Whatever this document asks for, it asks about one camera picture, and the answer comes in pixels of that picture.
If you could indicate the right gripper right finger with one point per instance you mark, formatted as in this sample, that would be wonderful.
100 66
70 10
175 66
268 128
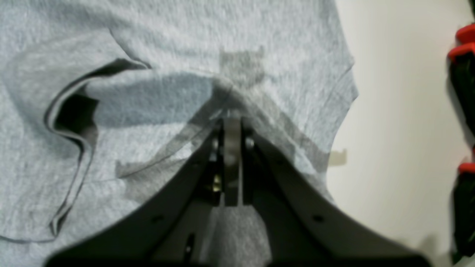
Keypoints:
303 228

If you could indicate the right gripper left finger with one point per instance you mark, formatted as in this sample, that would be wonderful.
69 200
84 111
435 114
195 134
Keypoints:
168 230

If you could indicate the grey T-shirt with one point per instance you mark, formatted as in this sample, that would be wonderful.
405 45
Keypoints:
102 102

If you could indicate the blue red clamp middle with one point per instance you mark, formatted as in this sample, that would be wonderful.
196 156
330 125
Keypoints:
464 212

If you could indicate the red black clamp top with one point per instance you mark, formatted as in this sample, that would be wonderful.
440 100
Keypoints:
462 72

